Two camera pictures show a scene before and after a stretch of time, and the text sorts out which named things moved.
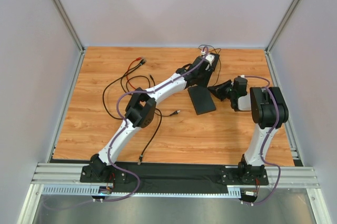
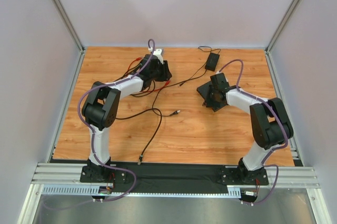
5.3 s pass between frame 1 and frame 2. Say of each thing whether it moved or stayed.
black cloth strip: stayed
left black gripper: moved
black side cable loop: stayed
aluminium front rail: stayed
